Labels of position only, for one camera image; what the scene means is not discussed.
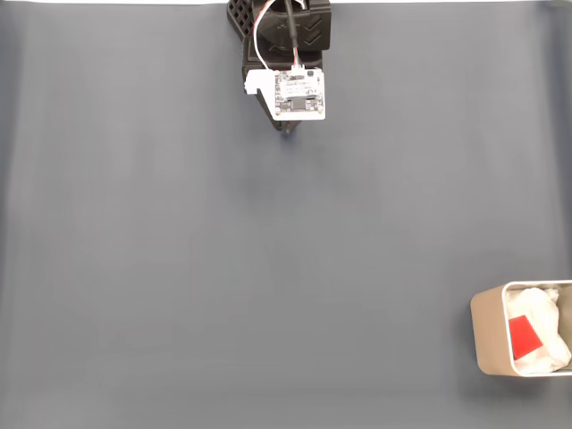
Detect red cube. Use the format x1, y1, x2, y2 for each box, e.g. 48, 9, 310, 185
508, 315, 545, 361

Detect beige rectangular box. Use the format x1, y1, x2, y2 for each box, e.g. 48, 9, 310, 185
469, 280, 572, 379

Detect grey table mat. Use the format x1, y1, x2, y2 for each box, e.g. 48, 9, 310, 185
0, 3, 572, 429

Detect white crumpled cloth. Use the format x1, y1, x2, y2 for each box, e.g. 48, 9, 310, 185
507, 287, 572, 375

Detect white camera board mount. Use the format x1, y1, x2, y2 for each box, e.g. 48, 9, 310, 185
244, 66, 326, 122

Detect red white servo cable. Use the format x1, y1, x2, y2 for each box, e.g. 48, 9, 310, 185
251, 0, 274, 72

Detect black camera cable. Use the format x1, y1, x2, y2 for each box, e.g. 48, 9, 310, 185
282, 0, 303, 68

